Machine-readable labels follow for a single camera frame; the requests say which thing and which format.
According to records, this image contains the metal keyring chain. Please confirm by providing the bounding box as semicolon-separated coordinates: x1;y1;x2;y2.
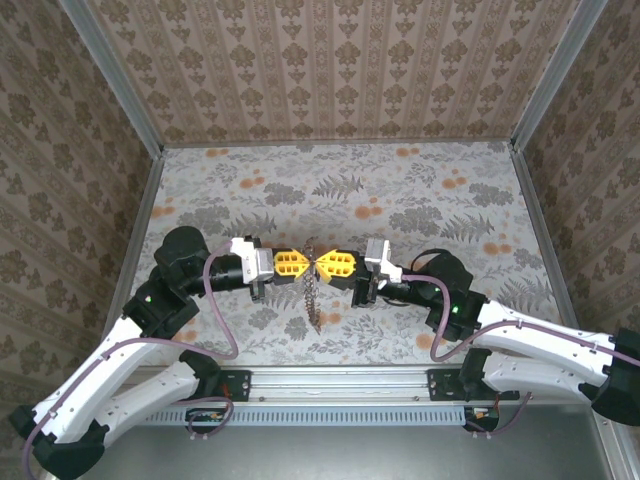
302;242;327;335

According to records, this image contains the floral patterned table cover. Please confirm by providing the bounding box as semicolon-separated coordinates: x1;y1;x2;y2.
124;141;576;367

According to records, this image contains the black control box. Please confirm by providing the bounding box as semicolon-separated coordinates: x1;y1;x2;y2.
185;407;227;434
463;405;502;432

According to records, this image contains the aluminium side rail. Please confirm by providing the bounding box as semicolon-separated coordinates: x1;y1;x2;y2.
508;144;592;362
97;149;167;354

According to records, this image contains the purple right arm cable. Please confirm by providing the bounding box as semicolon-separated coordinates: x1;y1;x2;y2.
402;272;640;436

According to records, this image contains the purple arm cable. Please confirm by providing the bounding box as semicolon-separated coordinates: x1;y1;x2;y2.
22;239;240;476
402;272;640;436

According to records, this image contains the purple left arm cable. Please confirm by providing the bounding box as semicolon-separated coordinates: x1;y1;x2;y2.
22;239;240;476

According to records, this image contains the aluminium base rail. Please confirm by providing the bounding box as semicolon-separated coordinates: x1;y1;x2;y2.
219;367;469;404

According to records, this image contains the grey slotted cable duct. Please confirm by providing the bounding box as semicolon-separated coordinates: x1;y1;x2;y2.
124;404;501;427

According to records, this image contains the aluminium corner post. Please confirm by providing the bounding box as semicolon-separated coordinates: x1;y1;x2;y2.
55;0;166;159
509;0;610;151

